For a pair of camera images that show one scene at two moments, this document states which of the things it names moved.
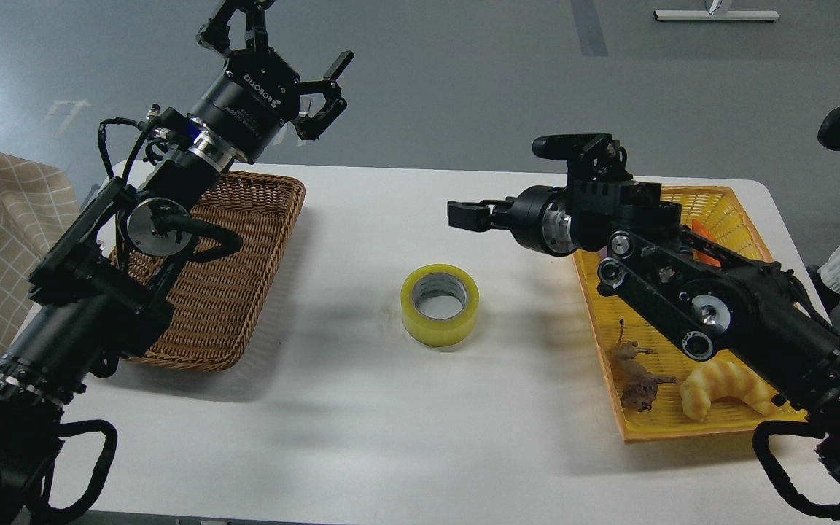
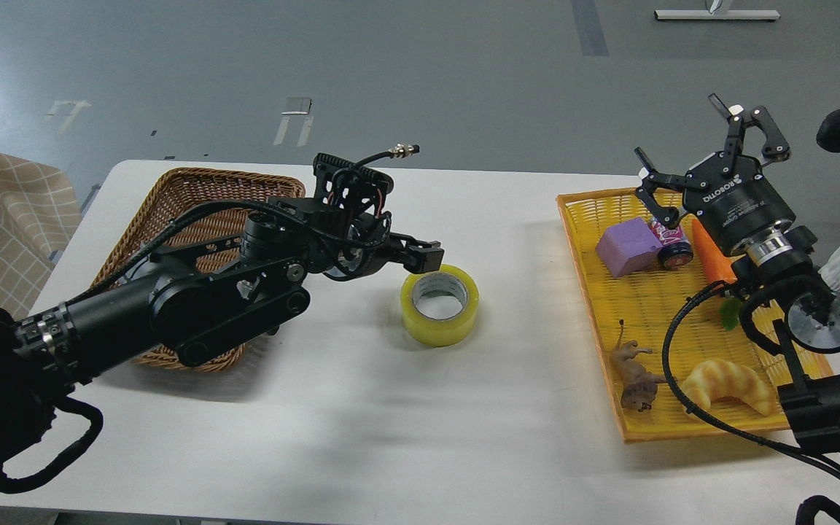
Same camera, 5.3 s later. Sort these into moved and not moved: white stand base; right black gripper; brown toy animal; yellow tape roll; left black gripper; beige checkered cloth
Moved: left black gripper; right black gripper
Not moved: yellow tape roll; brown toy animal; beige checkered cloth; white stand base
